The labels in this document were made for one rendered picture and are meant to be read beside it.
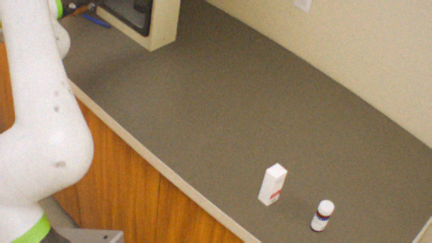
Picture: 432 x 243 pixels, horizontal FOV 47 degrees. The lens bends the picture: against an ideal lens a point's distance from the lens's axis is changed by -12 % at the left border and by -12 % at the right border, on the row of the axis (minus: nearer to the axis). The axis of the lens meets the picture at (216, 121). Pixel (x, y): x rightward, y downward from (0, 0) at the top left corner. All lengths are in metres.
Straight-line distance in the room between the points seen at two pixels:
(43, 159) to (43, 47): 0.20
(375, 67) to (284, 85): 0.31
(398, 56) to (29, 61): 1.18
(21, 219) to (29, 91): 0.22
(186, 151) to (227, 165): 0.11
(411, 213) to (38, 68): 1.07
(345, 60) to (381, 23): 0.22
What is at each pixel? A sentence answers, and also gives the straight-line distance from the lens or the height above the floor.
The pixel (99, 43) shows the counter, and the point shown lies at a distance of 1.84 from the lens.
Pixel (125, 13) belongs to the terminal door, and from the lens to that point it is 1.83.
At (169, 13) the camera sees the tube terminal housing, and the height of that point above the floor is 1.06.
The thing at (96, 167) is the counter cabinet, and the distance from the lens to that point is 1.85.
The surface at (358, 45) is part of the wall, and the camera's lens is 1.78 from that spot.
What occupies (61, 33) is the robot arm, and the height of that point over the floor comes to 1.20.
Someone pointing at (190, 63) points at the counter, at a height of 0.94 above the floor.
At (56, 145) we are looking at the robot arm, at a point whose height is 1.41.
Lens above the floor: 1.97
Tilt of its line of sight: 41 degrees down
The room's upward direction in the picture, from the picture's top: 10 degrees clockwise
